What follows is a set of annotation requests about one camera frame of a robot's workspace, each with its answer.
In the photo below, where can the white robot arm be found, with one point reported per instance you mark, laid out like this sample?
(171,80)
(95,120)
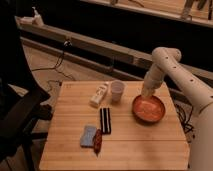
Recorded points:
(200,95)

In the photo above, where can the white lying bottle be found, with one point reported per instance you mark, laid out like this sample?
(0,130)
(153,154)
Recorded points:
(99,95)

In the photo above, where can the white plastic cup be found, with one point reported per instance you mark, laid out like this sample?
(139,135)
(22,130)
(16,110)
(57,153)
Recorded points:
(117,89)

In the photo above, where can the black white striped block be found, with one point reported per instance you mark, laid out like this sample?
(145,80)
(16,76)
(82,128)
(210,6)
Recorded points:
(105,120)

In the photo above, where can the wooden square table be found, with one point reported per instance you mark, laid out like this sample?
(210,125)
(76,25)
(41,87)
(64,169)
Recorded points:
(131,146)

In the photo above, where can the orange round bowl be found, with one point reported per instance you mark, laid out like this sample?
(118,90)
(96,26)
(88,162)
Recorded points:
(150,110)

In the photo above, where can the blue grey sponge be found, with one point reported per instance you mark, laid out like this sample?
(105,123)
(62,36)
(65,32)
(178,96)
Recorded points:
(86,139)

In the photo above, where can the brown red oblong object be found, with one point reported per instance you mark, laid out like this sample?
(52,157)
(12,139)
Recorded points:
(97,142)

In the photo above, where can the black office chair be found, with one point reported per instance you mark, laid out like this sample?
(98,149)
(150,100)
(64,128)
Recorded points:
(20,95)

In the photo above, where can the white pump dispenser bottle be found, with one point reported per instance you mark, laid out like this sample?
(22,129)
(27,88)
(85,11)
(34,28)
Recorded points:
(37,17)

